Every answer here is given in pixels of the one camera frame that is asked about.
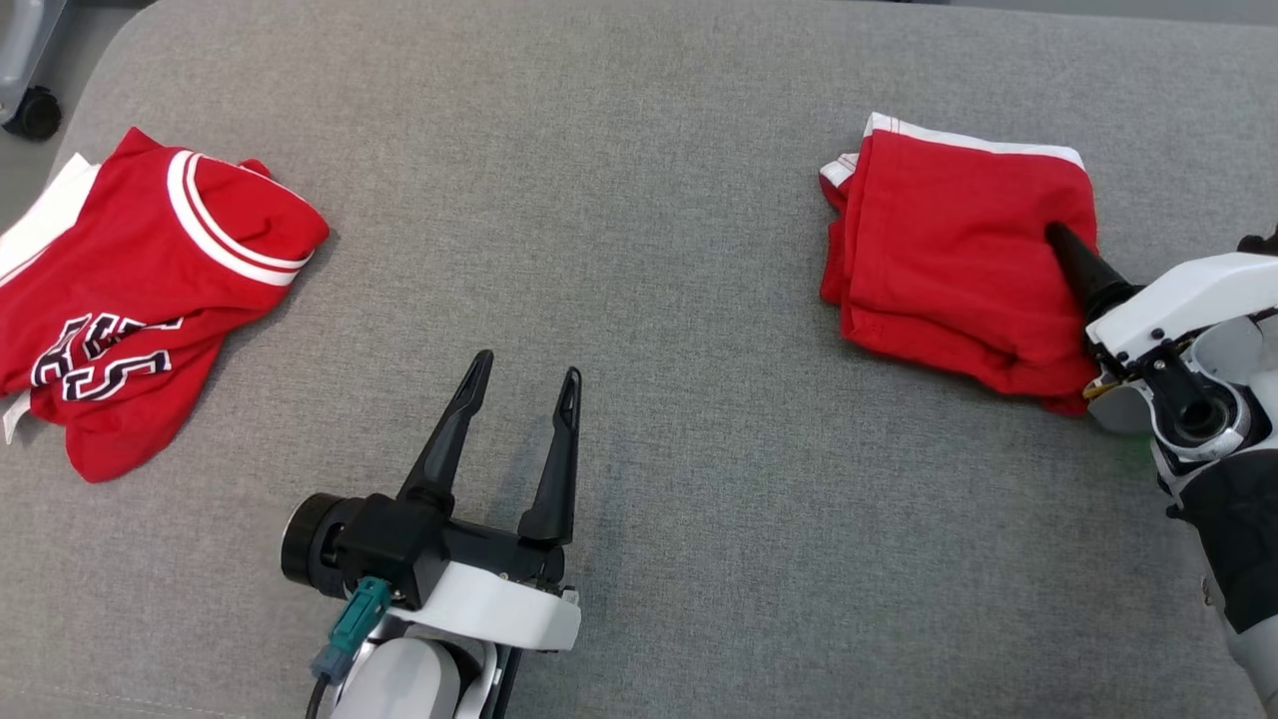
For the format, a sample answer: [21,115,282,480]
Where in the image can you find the grey stand leg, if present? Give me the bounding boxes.
[0,0,69,111]

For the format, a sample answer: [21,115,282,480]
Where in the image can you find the black caster wheel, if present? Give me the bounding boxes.
[0,85,64,142]

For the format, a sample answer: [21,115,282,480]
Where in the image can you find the red shorts with white trim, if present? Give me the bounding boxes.
[819,112,1101,418]

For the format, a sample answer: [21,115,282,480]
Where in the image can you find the teal camera cable connector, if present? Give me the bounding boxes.
[308,575,393,719]

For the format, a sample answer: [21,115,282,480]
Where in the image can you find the red white lettered jersey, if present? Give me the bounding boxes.
[0,127,331,484]

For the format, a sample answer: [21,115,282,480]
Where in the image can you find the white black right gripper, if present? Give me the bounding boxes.
[1044,222,1278,370]

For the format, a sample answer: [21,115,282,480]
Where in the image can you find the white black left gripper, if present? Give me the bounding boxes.
[397,350,584,653]

